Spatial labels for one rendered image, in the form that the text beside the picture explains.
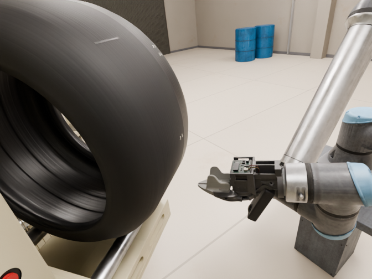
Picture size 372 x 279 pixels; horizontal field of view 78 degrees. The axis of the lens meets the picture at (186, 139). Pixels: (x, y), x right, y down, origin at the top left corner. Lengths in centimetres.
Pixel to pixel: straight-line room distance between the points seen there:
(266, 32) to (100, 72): 712
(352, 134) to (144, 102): 102
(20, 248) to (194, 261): 130
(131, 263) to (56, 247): 31
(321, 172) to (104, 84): 46
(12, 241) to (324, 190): 59
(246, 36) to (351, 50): 633
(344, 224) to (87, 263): 70
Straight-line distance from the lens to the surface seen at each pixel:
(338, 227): 66
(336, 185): 56
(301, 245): 176
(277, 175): 56
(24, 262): 56
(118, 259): 68
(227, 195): 59
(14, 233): 53
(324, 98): 72
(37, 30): 46
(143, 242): 74
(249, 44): 709
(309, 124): 71
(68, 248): 91
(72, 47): 43
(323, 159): 138
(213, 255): 173
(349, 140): 128
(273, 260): 175
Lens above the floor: 144
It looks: 29 degrees down
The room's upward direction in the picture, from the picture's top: 7 degrees counter-clockwise
